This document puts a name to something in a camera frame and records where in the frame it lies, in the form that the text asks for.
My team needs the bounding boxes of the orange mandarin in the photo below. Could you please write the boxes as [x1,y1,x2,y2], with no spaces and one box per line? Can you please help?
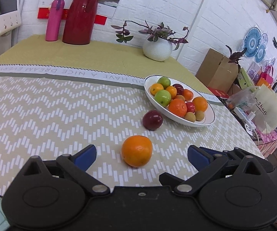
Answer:
[121,135,152,167]

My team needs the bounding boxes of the brown kiwi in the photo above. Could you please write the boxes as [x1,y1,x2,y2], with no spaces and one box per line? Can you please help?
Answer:
[184,112,196,122]
[194,110,205,121]

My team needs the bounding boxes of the large orange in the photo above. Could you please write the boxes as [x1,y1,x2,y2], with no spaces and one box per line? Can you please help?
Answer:
[192,96,208,112]

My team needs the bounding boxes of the small red apple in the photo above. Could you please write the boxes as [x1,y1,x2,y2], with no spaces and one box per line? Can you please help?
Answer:
[185,102,195,113]

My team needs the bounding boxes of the dark red plum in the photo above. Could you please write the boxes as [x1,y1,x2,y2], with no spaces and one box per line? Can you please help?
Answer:
[142,110,163,131]
[172,84,184,95]

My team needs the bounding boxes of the orange tangerine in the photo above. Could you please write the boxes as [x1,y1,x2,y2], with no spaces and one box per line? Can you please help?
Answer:
[182,89,194,101]
[168,99,187,118]

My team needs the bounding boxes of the green apple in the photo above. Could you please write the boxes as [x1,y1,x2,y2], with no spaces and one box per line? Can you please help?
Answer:
[154,90,171,107]
[157,77,171,89]

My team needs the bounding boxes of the small orange kumquat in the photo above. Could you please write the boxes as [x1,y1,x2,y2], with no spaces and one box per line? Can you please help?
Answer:
[166,86,177,99]

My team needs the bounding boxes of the yellow orange citrus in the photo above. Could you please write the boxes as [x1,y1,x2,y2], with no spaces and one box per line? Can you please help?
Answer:
[149,83,164,96]

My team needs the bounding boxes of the white power strip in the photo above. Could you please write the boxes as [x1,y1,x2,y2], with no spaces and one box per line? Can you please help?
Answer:
[233,107,256,129]

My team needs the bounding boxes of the white ceramic plate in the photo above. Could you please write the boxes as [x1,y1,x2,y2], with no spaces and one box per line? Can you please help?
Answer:
[142,75,216,130]

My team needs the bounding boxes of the clear plastic bag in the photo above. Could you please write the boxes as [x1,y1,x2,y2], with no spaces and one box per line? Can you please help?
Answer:
[226,86,258,112]

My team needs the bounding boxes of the beige tote bag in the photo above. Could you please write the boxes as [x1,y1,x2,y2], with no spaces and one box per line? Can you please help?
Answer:
[250,84,277,134]

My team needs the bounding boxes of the red envelope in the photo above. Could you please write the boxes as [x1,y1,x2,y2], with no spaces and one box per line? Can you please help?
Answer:
[208,87,229,99]

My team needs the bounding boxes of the green file box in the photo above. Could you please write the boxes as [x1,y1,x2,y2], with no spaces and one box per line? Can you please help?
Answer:
[237,68,254,89]

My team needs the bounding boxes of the cardboard box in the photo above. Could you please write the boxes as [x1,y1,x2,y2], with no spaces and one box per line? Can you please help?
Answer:
[195,49,238,92]

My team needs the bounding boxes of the dark purple plant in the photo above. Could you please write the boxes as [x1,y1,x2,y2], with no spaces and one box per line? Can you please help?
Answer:
[226,45,247,65]

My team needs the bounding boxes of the blue paper fan decoration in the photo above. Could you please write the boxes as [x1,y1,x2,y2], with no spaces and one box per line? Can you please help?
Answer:
[244,27,261,58]

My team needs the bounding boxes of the white plant pot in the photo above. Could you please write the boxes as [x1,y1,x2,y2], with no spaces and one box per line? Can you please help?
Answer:
[143,38,172,62]

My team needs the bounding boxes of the purple green trailing plant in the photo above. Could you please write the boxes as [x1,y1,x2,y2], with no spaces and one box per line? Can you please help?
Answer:
[111,20,190,51]

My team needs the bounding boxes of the tall red thermos jug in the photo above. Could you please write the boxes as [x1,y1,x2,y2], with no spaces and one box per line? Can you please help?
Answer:
[62,0,98,45]

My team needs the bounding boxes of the pink water bottle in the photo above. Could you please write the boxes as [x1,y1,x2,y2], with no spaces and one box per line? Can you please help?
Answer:
[45,0,65,41]

